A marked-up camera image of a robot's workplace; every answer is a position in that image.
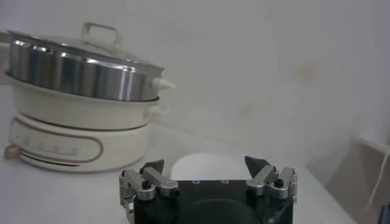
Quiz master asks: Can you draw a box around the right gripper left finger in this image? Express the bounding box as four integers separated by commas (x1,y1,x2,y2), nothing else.
118,159,180,217

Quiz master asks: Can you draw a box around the white flat cable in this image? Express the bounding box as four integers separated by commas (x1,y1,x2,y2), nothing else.
365,147,390,211

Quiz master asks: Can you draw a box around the cream electric cooker base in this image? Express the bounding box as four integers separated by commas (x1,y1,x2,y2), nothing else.
2,72,170,173

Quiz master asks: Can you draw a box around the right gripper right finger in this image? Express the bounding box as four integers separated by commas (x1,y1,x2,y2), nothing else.
244,155,299,203

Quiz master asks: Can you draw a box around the stainless steel steamer basket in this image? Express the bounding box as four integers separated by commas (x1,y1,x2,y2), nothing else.
5,32,176,102

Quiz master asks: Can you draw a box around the white round plate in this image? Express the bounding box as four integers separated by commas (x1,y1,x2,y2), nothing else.
169,153,254,182

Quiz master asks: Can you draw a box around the round glass lid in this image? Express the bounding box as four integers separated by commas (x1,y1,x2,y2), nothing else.
5,21,165,73

